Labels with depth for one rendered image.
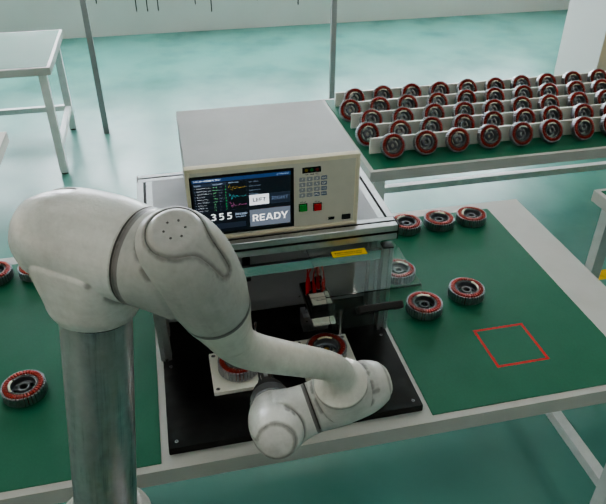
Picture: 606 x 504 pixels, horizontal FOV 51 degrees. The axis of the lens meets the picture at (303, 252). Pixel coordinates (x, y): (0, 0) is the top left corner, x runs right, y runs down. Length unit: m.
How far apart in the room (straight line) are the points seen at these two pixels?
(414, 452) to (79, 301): 1.92
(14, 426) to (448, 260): 1.42
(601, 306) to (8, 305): 1.85
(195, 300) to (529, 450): 2.09
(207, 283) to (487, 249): 1.69
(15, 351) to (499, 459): 1.75
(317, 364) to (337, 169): 0.66
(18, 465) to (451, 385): 1.10
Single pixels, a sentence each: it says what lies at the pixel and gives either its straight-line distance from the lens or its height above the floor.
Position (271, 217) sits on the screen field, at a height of 1.16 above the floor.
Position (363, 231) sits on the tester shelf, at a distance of 1.69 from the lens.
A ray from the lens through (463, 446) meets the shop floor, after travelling 2.66.
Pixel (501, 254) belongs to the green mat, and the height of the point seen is 0.75.
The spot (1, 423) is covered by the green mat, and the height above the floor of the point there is 0.75.
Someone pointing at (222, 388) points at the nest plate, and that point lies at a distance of 1.71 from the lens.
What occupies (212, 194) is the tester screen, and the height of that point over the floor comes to 1.25.
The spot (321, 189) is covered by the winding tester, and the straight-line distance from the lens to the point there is 1.63.
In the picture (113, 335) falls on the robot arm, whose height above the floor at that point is 1.42.
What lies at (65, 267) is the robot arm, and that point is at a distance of 0.85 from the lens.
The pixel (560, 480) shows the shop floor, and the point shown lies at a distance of 2.66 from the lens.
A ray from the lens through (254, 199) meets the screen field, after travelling 1.60.
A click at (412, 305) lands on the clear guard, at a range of 1.58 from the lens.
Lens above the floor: 2.00
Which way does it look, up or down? 34 degrees down
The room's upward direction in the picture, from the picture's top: straight up
